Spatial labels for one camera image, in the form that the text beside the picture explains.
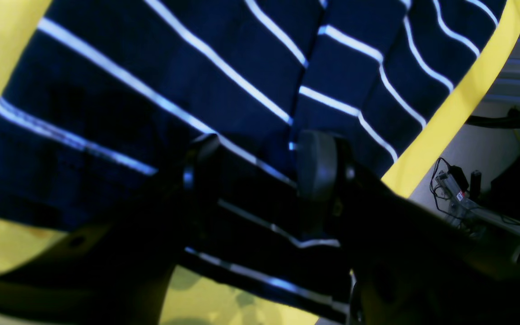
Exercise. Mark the navy white striped T-shirt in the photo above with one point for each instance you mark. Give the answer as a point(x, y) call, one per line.
point(185, 115)

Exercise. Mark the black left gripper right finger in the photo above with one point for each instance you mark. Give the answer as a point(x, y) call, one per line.
point(411, 267)

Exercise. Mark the yellow tablecloth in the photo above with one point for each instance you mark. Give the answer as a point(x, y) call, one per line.
point(18, 19)

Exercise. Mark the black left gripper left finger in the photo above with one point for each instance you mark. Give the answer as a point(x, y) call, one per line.
point(116, 270)

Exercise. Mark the white power strip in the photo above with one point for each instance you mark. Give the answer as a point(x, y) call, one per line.
point(462, 209)

